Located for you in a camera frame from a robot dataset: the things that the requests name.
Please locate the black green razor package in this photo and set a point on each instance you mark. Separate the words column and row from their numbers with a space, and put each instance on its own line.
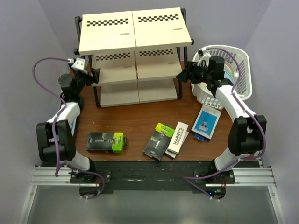
column 158, row 142

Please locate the white Harry's razor box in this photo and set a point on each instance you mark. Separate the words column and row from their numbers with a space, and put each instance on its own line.
column 177, row 140

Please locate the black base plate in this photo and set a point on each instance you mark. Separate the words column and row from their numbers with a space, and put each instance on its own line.
column 144, row 176

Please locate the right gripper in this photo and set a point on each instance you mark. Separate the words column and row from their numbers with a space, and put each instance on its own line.
column 191, row 67

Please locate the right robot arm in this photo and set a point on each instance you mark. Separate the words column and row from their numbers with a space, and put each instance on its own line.
column 247, row 134

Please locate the blue razor package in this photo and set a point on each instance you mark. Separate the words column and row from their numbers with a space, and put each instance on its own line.
column 205, row 123

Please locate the black green razor box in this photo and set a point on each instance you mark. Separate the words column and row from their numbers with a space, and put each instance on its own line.
column 108, row 142

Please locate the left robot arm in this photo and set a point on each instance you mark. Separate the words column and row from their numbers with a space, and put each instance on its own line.
column 55, row 140

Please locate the beige and blue plate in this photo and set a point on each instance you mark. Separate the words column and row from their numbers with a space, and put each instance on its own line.
column 229, row 72

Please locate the aluminium rail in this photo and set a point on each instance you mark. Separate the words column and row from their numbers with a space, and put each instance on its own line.
column 147, row 192

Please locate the blue booklet at left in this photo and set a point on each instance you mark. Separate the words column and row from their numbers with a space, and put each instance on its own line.
column 74, row 126

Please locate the white plastic basket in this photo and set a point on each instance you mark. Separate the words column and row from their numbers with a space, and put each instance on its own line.
column 239, row 61

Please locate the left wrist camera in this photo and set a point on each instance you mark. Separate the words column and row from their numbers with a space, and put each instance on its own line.
column 79, row 64

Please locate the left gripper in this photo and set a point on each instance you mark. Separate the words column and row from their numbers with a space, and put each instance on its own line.
column 96, row 74

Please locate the white three-tier shelf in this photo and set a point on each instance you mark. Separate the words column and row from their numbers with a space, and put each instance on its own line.
column 139, row 53

